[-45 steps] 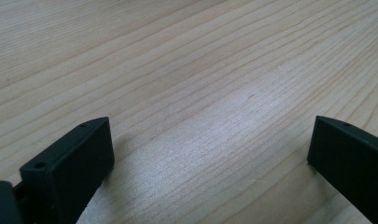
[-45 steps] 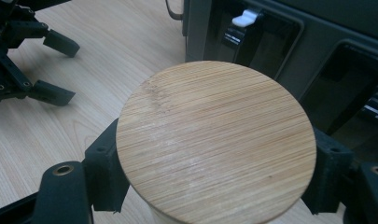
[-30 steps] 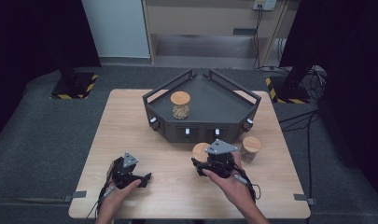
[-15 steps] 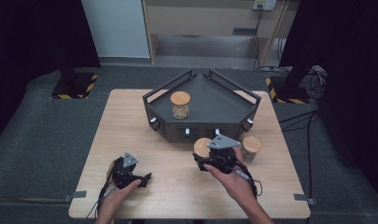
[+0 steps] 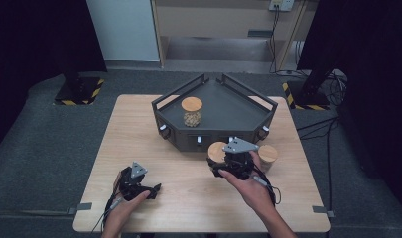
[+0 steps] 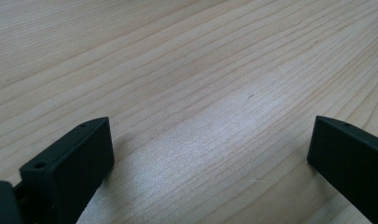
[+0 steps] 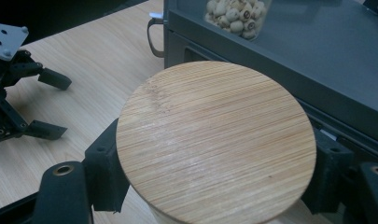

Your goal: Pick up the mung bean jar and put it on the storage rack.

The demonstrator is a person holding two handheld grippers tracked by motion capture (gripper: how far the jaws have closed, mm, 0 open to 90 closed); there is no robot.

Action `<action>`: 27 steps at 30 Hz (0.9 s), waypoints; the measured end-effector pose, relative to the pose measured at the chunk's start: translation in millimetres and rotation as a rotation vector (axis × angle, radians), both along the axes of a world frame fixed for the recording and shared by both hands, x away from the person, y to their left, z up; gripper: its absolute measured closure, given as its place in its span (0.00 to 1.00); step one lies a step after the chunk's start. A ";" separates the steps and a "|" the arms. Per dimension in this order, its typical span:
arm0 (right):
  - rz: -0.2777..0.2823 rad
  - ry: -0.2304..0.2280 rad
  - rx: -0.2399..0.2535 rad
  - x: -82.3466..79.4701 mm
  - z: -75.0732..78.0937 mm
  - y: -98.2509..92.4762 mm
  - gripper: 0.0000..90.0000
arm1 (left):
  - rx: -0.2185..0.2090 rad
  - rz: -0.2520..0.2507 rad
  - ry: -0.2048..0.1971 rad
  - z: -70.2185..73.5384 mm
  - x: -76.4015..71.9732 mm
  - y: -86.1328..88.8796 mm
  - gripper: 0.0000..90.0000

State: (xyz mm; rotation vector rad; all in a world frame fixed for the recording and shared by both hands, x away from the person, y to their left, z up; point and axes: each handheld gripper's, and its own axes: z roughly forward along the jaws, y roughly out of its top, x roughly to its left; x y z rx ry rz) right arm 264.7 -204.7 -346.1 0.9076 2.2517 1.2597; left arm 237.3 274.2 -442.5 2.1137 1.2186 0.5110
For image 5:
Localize black floor cables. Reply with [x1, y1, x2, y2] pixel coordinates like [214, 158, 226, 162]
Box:
[296, 68, 349, 212]

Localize glass jar of green beans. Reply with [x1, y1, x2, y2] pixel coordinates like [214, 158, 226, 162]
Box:
[206, 141, 228, 164]

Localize glass jar with bamboo lid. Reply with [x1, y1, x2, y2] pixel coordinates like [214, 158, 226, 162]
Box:
[257, 144, 279, 174]

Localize wall power socket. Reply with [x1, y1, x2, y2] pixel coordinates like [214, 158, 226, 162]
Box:
[268, 0, 295, 12]

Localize black stand column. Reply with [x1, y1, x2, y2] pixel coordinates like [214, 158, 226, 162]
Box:
[301, 65, 335, 97]
[61, 49, 87, 95]

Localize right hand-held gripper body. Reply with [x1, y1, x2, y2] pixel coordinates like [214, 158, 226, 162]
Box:
[221, 137, 260, 181]

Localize person's left hand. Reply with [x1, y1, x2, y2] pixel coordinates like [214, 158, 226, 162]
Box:
[103, 190, 152, 232]

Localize grey tape strip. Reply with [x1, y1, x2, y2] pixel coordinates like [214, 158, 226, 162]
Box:
[67, 201, 93, 215]
[312, 204, 337, 219]

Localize person's right hand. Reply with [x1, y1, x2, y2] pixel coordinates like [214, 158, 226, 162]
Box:
[217, 150, 277, 217]

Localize black socket cables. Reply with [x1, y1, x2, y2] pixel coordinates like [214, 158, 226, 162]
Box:
[268, 6, 282, 74]

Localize black curtain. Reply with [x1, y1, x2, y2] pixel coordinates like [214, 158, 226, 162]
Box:
[0, 0, 107, 158]
[297, 0, 402, 207]

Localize dark grey corner rack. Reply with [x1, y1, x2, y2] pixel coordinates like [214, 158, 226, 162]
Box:
[151, 72, 279, 153]

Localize wooden shelf unit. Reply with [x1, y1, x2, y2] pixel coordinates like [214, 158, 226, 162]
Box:
[150, 0, 310, 71]

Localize glass jar of pale beans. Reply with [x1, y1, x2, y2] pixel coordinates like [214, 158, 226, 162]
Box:
[181, 96, 203, 128]

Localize hazard-striped stand base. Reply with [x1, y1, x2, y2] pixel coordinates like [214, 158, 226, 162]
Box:
[53, 76, 105, 107]
[281, 80, 332, 111]

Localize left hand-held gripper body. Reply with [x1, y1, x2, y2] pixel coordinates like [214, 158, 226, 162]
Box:
[114, 161, 149, 201]

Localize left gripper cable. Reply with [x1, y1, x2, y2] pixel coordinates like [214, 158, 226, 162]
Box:
[90, 192, 125, 234]

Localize white cabinet panel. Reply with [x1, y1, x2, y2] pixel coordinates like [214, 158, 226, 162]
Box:
[86, 0, 161, 62]

